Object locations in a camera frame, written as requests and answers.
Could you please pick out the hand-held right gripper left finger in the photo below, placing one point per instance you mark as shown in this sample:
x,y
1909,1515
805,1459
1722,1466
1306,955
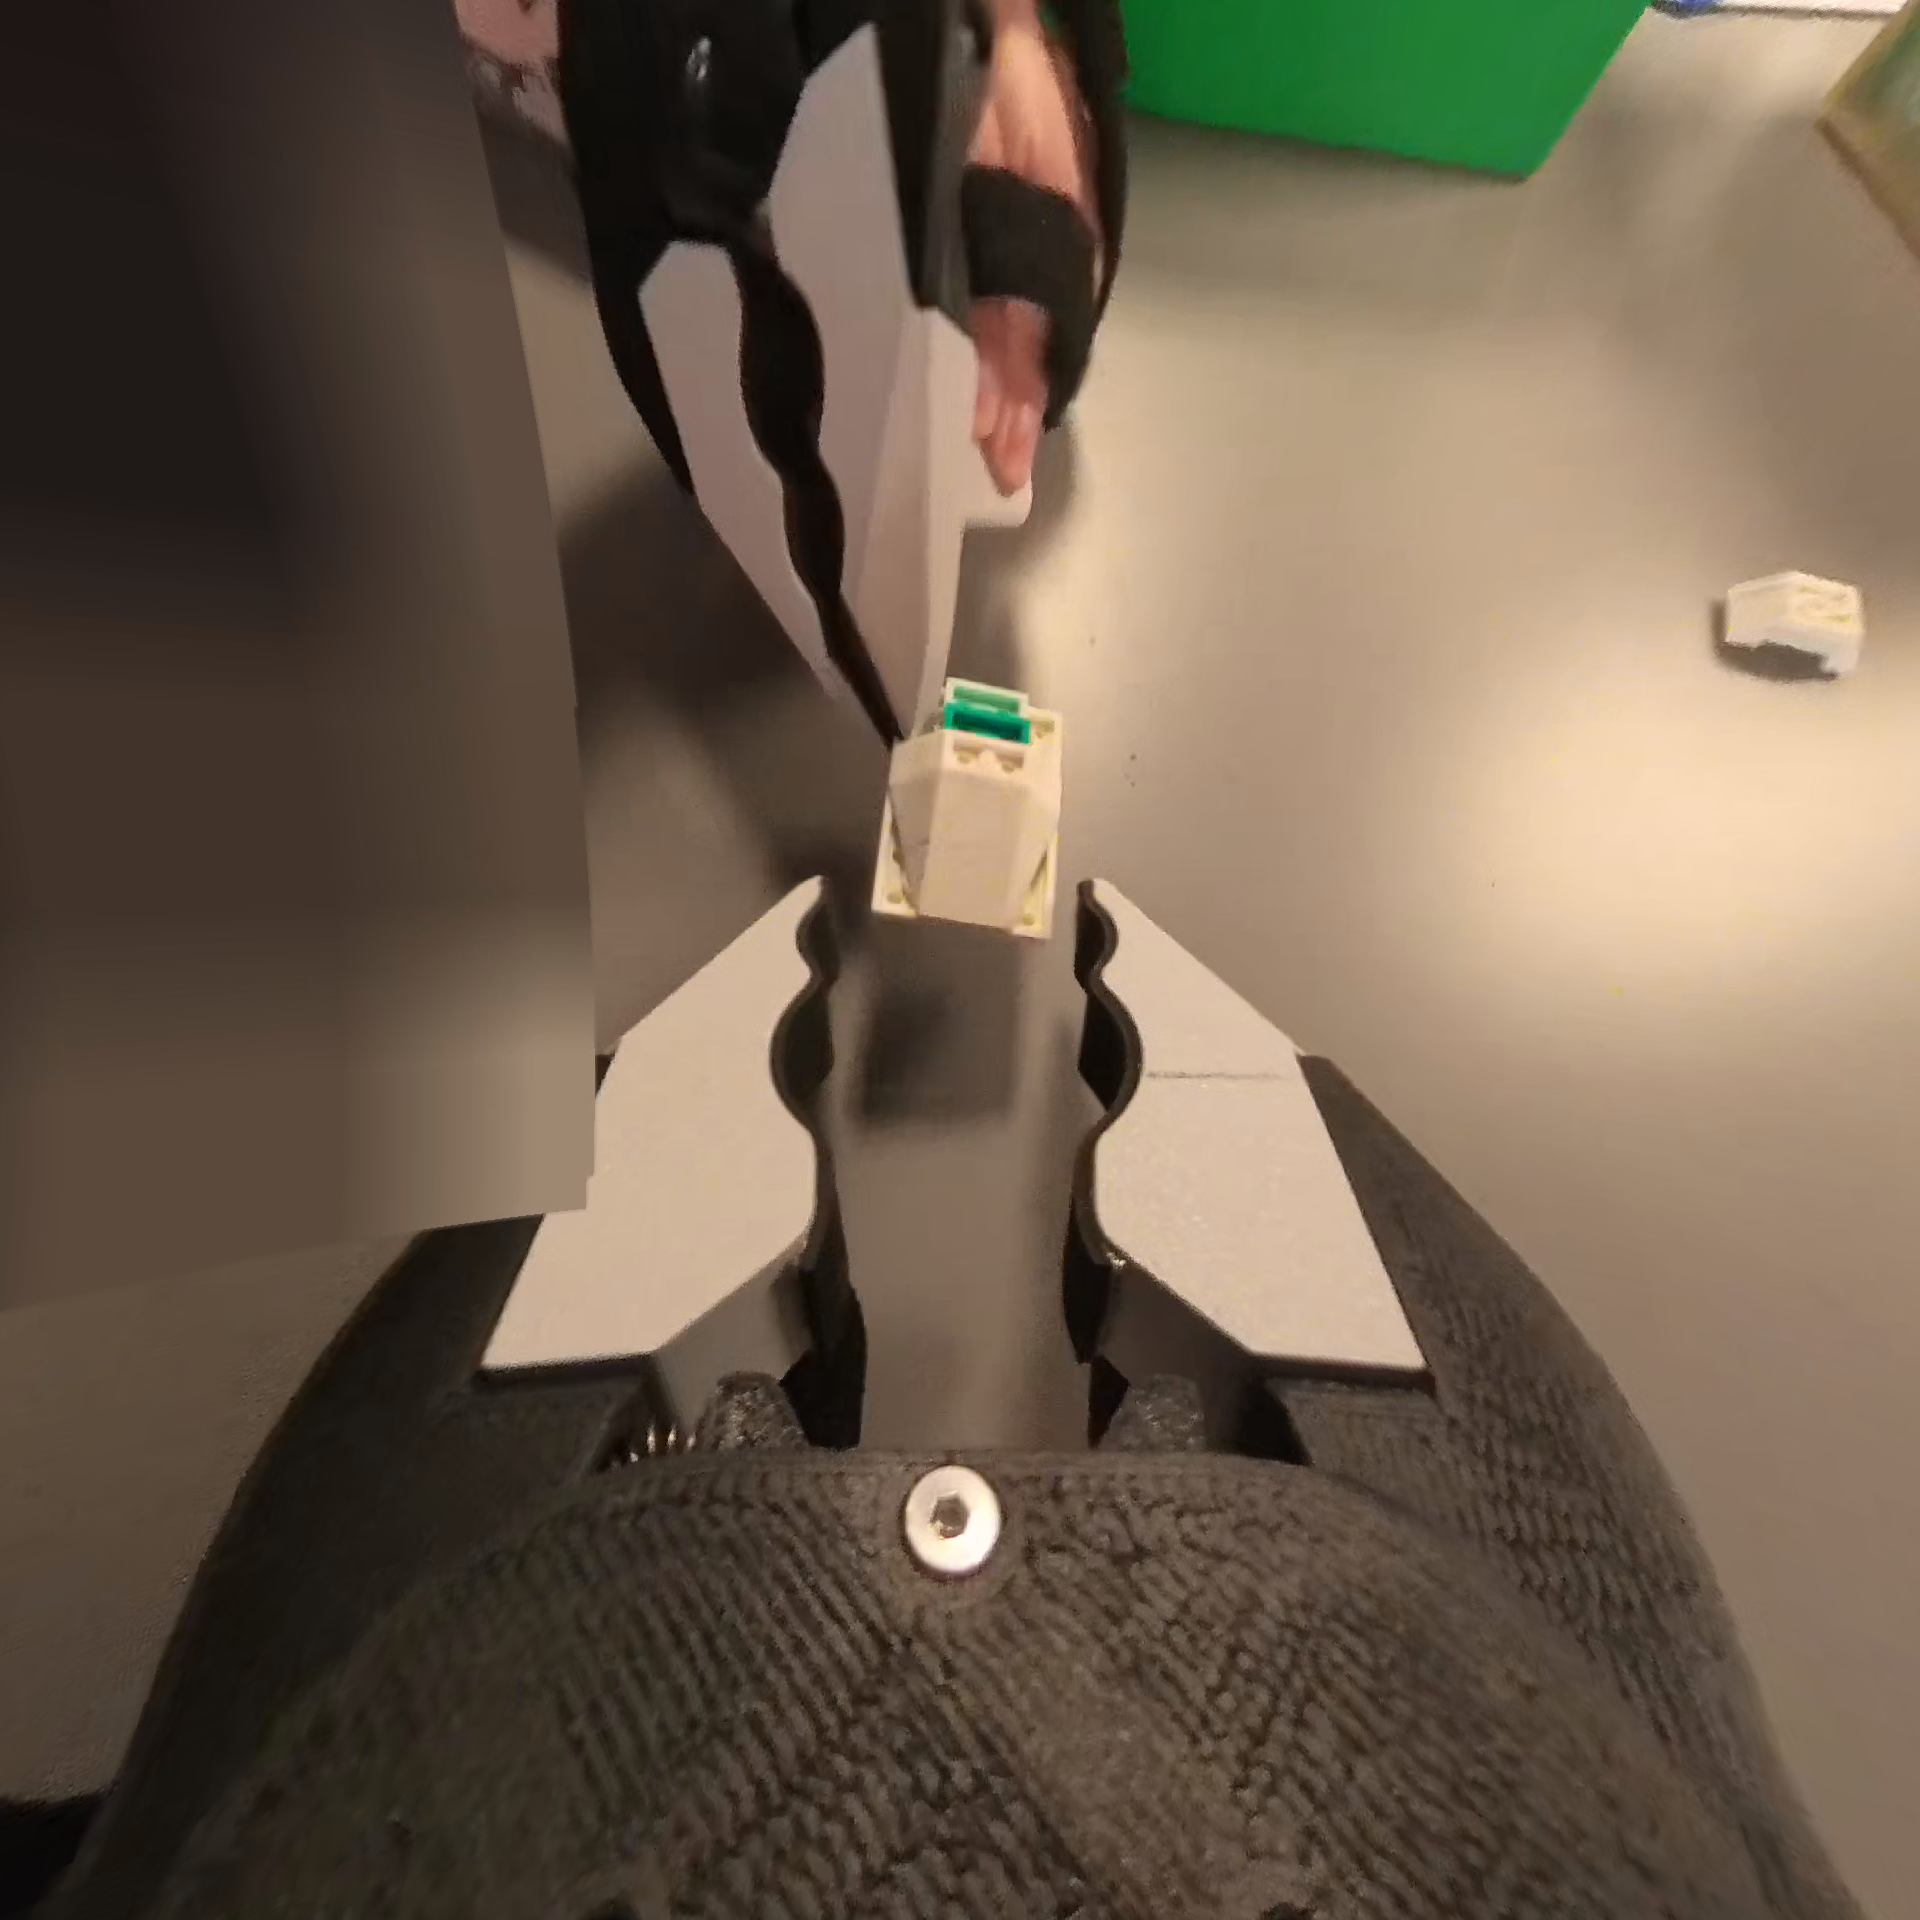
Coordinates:
x,y
675,1184

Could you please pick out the green box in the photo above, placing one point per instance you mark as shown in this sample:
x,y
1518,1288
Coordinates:
x,y
1380,75

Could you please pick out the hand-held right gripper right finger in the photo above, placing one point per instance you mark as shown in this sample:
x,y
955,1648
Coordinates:
x,y
1244,1200

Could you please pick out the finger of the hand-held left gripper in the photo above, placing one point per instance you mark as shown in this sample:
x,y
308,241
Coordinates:
x,y
712,420
879,300

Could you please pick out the yellowish box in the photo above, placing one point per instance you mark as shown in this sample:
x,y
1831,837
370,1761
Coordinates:
x,y
1883,135

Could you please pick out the white and green lego assembly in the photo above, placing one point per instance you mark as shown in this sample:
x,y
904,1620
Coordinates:
x,y
975,824

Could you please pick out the person's left hand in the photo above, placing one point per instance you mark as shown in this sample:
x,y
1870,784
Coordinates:
x,y
1035,120

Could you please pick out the white lego piece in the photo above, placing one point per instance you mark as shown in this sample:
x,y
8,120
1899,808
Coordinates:
x,y
1793,619

